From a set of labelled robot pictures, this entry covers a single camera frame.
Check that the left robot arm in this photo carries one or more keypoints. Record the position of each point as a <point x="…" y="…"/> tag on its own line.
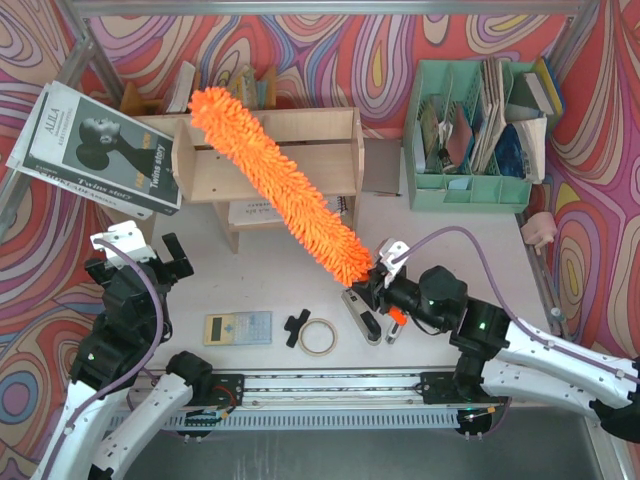
<point x="125" y="335"/>

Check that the grey black stapler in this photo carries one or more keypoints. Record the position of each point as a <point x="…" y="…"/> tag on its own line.
<point x="363" y="317"/>

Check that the black white magazine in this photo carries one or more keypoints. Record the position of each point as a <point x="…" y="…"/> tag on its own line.
<point x="97" y="152"/>

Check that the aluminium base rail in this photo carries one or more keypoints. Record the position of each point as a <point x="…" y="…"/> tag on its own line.
<point x="377" y="399"/>

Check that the mint green desk organizer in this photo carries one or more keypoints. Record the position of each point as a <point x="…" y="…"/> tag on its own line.
<point x="467" y="192"/>

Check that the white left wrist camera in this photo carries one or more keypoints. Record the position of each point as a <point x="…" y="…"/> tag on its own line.
<point x="129" y="239"/>

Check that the masking tape roll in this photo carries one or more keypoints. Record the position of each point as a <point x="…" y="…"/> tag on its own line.
<point x="318" y="337"/>

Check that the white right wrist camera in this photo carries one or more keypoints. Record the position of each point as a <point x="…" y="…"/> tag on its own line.
<point x="392" y="255"/>

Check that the wooden bookshelf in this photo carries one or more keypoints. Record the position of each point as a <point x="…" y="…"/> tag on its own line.
<point x="326" y="143"/>

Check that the pink piggy figure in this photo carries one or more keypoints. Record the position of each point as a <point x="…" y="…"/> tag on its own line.
<point x="539" y="230"/>

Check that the books in green organizer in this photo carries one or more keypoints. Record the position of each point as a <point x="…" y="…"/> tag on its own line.
<point x="500" y="120"/>

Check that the black plastic clip piece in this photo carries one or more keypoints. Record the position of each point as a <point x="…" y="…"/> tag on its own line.
<point x="293" y="326"/>

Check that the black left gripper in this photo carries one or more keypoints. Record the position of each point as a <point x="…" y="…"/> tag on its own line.
<point x="163" y="267"/>

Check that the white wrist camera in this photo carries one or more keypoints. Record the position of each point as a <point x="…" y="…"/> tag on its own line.
<point x="392" y="255"/>
<point x="129" y="239"/>

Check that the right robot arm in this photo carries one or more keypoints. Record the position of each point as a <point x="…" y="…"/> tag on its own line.
<point x="502" y="356"/>

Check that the orange microfiber duster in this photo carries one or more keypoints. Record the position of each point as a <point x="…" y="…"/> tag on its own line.
<point x="236" y="133"/>

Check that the white spiral notebook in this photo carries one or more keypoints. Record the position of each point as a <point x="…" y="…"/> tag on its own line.
<point x="242" y="213"/>

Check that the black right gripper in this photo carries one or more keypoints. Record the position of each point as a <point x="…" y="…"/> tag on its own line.
<point x="375" y="289"/>

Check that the yellow calculator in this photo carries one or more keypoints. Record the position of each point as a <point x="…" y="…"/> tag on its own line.
<point x="238" y="329"/>

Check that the light blue paper pad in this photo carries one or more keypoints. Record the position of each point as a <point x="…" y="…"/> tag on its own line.
<point x="460" y="183"/>

